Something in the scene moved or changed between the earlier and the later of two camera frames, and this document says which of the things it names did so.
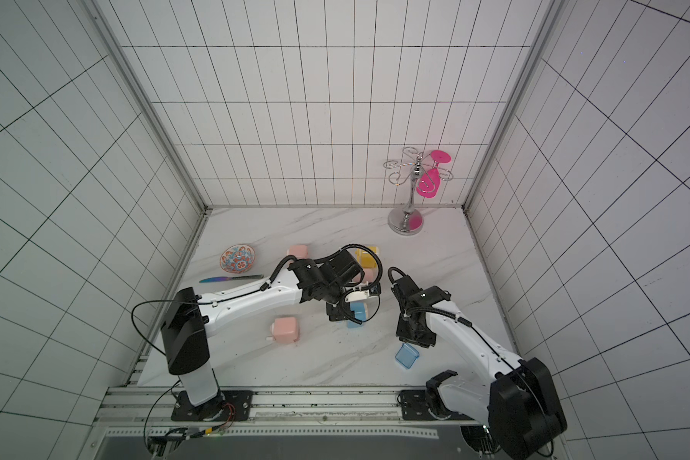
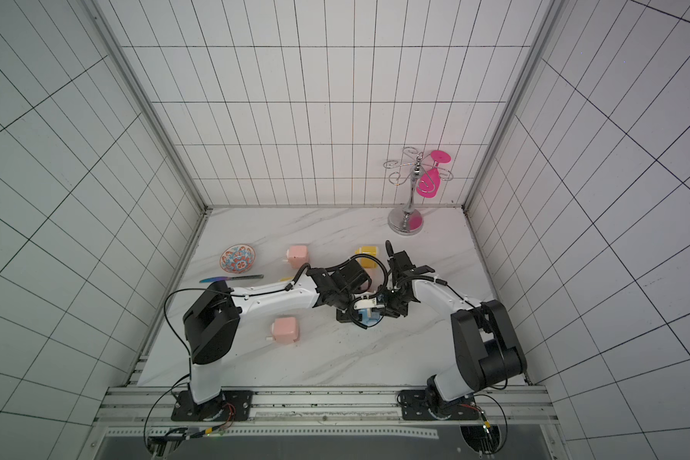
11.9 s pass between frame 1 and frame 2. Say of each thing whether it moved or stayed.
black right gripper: moved
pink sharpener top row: stayed
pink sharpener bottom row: stayed
